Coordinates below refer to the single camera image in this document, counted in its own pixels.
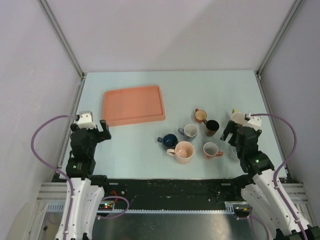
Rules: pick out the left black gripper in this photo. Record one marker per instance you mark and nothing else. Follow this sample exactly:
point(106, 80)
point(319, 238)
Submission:
point(106, 135)

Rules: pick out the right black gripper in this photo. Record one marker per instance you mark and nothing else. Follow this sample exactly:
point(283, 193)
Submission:
point(231, 127)

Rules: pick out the yellow faceted mug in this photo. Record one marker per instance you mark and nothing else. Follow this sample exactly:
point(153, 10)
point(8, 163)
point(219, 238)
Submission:
point(238, 117)

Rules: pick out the brown mug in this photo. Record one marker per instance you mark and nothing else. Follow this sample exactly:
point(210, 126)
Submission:
point(211, 127)

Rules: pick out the clear glass mug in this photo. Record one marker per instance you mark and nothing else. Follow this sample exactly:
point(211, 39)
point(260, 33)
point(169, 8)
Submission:
point(233, 154)

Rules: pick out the small pink mug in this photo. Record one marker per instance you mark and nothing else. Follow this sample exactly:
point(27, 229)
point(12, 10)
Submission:
point(211, 150)

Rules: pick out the orange mug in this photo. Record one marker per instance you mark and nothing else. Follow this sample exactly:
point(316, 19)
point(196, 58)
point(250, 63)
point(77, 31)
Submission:
point(200, 115)

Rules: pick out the grey blue mug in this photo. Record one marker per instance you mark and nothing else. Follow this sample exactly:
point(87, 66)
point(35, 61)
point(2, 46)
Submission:
point(189, 132)

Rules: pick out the large peach mug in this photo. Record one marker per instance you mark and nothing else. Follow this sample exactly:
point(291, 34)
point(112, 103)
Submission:
point(183, 152)

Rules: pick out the dark blue mug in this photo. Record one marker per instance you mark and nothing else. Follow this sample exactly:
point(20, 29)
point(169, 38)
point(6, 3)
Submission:
point(169, 141)

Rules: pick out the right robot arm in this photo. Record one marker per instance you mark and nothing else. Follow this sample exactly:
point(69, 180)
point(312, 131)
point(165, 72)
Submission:
point(263, 190)

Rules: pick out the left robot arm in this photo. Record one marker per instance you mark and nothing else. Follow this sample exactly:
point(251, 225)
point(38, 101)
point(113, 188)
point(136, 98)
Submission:
point(84, 190)

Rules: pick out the salmon plastic tray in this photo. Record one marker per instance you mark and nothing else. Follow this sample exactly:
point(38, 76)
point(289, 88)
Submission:
point(133, 105)

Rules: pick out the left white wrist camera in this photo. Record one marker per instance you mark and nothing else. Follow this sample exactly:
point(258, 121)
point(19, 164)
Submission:
point(85, 120)

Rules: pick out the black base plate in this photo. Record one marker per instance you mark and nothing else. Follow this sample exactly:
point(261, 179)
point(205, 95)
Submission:
point(176, 195)

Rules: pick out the aluminium front rail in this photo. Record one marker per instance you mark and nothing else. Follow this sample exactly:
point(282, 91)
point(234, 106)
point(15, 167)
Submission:
point(57, 191)

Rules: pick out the white cable duct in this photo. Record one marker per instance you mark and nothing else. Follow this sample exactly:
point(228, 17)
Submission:
point(106, 208)

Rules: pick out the left aluminium frame post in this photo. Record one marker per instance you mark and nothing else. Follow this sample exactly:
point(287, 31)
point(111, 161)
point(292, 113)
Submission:
point(48, 12)

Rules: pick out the aluminium frame post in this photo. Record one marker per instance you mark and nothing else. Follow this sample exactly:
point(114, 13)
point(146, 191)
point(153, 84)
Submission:
point(280, 34)
point(48, 12)

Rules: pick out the right aluminium frame post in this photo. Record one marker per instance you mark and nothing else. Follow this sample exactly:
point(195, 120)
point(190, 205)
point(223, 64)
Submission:
point(280, 34)

